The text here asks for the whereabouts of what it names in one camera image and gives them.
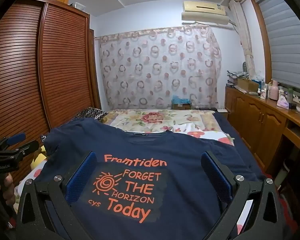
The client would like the pink thermos jug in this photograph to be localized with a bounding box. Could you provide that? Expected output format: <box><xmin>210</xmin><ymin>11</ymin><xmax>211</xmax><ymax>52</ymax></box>
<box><xmin>269</xmin><ymin>80</ymin><xmax>280</xmax><ymax>101</ymax></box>

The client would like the open brown cardboard box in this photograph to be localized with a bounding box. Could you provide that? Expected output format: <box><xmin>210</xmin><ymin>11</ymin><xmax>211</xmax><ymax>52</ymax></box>
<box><xmin>237</xmin><ymin>78</ymin><xmax>259</xmax><ymax>92</ymax></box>

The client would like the tied beige curtain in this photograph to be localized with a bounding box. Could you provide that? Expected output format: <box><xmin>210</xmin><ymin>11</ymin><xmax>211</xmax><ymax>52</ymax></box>
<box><xmin>229</xmin><ymin>0</ymin><xmax>257</xmax><ymax>80</ymax></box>

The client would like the navy printed t-shirt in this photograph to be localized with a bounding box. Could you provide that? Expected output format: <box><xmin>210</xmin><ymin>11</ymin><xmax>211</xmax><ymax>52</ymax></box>
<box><xmin>34</xmin><ymin>118</ymin><xmax>265</xmax><ymax>240</ymax></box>

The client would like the wooden sideboard cabinet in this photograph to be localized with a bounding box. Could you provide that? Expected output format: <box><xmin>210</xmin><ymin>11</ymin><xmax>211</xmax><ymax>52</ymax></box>
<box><xmin>224</xmin><ymin>85</ymin><xmax>300</xmax><ymax>178</ymax></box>

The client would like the clear plastic bag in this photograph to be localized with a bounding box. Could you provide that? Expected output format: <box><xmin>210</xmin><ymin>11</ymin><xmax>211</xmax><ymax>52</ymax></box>
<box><xmin>252</xmin><ymin>71</ymin><xmax>264</xmax><ymax>83</ymax></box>

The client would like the grey window roller blind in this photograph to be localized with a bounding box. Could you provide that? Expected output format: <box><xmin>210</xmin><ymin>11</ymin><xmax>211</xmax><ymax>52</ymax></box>
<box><xmin>255</xmin><ymin>0</ymin><xmax>300</xmax><ymax>90</ymax></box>

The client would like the pink tissue pack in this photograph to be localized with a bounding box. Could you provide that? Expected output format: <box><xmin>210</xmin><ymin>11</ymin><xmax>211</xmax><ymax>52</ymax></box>
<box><xmin>277</xmin><ymin>97</ymin><xmax>290</xmax><ymax>109</ymax></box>

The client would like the wooden window frame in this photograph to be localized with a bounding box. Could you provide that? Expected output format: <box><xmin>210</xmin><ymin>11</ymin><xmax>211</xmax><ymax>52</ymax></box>
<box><xmin>249</xmin><ymin>0</ymin><xmax>274</xmax><ymax>83</ymax></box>

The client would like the cardboard box with blue cloth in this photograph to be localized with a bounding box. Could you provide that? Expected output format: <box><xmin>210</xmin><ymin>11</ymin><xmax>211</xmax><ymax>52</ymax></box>
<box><xmin>171</xmin><ymin>95</ymin><xmax>192</xmax><ymax>110</ymax></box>

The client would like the navy bed blanket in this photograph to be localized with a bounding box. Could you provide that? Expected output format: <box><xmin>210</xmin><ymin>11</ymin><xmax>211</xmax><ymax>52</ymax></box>
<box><xmin>214</xmin><ymin>111</ymin><xmax>265</xmax><ymax>180</ymax></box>

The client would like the rose floral blanket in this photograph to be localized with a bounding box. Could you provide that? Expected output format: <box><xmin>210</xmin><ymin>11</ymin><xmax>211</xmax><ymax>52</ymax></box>
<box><xmin>102</xmin><ymin>109</ymin><xmax>234</xmax><ymax>145</ymax></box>

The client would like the brown louvered wooden wardrobe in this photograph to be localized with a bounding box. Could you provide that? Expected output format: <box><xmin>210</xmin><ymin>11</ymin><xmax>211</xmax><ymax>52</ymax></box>
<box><xmin>0</xmin><ymin>0</ymin><xmax>102</xmax><ymax>188</ymax></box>

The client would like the white strawberry flower quilt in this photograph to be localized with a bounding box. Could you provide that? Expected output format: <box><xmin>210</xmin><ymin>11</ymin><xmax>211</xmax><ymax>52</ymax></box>
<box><xmin>14</xmin><ymin>124</ymin><xmax>254</xmax><ymax>235</ymax></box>

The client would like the sheer circle-patterned curtain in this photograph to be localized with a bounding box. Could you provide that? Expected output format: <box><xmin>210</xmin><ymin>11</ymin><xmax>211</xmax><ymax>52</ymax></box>
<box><xmin>94</xmin><ymin>25</ymin><xmax>222</xmax><ymax>110</ymax></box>

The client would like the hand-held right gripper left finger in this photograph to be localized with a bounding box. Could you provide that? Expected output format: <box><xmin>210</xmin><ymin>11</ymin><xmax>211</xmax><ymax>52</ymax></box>
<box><xmin>15</xmin><ymin>151</ymin><xmax>98</xmax><ymax>240</ymax></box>

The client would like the person's left hand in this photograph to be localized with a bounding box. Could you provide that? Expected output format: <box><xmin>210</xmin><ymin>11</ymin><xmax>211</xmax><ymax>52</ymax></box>
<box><xmin>1</xmin><ymin>174</ymin><xmax>16</xmax><ymax>218</ymax></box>

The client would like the beige wall air conditioner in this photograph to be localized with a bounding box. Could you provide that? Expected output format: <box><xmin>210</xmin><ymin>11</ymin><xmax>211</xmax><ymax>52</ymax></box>
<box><xmin>181</xmin><ymin>0</ymin><xmax>234</xmax><ymax>26</ymax></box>

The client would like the dark ring-patterned pillow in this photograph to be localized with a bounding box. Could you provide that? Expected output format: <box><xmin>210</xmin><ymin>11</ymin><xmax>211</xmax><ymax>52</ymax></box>
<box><xmin>75</xmin><ymin>107</ymin><xmax>108</xmax><ymax>123</ymax></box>

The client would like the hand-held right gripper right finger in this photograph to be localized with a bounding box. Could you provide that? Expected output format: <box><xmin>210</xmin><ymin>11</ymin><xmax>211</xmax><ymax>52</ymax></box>
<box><xmin>200</xmin><ymin>151</ymin><xmax>288</xmax><ymax>240</ymax></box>

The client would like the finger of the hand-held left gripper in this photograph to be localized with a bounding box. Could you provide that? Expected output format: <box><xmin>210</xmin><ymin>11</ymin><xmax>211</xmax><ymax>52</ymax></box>
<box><xmin>0</xmin><ymin>133</ymin><xmax>27</xmax><ymax>152</ymax></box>
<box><xmin>5</xmin><ymin>140</ymin><xmax>40</xmax><ymax>159</ymax></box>

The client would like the stack of folded cloths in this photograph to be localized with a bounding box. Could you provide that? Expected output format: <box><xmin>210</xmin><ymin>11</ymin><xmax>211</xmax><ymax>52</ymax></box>
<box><xmin>227</xmin><ymin>69</ymin><xmax>249</xmax><ymax>78</ymax></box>

